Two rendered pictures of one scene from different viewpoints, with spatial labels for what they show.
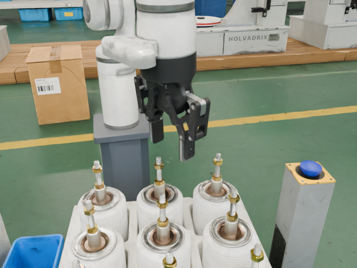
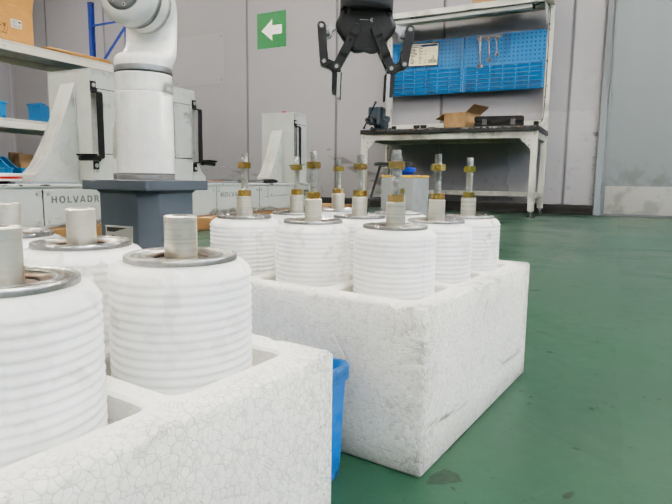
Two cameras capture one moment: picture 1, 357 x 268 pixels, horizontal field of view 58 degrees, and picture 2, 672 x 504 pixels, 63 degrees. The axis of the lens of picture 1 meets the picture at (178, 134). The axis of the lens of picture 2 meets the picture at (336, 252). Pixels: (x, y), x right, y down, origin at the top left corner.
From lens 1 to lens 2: 0.76 m
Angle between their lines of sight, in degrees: 51
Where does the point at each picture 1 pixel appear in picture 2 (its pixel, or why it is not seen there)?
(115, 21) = (162, 15)
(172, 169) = not seen: hidden behind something
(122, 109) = (167, 145)
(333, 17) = (182, 175)
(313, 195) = (420, 191)
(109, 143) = (159, 195)
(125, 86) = (170, 111)
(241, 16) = (57, 169)
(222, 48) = (43, 215)
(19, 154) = not seen: outside the picture
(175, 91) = (385, 20)
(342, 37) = (200, 200)
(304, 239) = not seen: hidden behind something
